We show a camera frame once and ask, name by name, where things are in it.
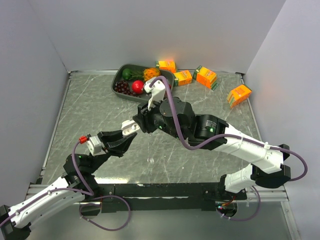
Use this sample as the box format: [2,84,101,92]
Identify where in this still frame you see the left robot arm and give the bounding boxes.
[0,130,137,240]

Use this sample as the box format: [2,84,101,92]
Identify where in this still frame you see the orange sponge box near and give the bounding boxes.
[192,65,218,90]

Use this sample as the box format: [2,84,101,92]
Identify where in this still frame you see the dark grey fruit tray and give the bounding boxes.
[111,63,175,103]

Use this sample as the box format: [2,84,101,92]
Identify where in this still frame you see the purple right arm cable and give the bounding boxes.
[144,75,309,182]

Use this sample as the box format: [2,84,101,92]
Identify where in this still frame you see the orange striped sponge box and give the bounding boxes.
[226,84,252,108]

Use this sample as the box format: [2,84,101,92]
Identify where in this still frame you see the orange pineapple toy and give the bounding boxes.
[142,67,161,82]

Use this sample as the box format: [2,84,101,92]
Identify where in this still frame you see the green pepper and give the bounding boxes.
[122,68,133,81]

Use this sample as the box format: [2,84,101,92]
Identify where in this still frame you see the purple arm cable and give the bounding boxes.
[0,141,95,226]
[144,75,309,182]

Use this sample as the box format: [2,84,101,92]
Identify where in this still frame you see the red pomegranate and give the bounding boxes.
[131,80,144,95]

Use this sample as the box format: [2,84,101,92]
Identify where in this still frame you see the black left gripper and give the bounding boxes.
[86,126,137,173]

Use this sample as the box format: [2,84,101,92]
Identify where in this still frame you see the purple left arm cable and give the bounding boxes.
[0,141,95,226]

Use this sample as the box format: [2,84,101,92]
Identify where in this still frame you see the dark purple grapes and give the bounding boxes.
[113,80,139,98]

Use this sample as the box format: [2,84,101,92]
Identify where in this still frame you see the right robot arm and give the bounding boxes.
[133,97,291,199]

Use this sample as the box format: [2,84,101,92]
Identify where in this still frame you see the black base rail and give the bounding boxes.
[81,182,247,213]

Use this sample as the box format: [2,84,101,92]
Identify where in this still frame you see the white oval charging case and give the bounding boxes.
[121,120,141,137]

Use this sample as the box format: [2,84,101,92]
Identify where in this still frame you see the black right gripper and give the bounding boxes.
[132,93,187,141]

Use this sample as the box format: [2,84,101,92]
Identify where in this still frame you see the orange box middle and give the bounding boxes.
[174,70,193,87]

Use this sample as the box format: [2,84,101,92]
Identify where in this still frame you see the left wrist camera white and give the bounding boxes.
[78,134,103,156]

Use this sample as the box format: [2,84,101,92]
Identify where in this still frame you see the orange box back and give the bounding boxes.
[155,60,177,74]

